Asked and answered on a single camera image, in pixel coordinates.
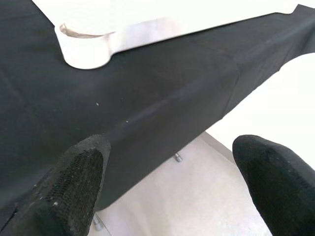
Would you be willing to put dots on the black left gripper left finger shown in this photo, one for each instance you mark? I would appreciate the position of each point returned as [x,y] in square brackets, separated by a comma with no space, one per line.
[66,191]

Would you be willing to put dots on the grey metal table foot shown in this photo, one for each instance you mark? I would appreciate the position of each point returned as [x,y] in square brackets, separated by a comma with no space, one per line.
[97,223]
[178,157]

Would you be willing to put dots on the white plastic table top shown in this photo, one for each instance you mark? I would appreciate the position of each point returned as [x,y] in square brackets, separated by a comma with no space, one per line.
[83,54]

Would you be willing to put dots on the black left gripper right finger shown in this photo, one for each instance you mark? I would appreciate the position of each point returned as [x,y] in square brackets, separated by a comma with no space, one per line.
[280,191]

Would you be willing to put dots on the black tablecloth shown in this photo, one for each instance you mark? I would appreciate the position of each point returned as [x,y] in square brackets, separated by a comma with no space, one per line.
[147,86]

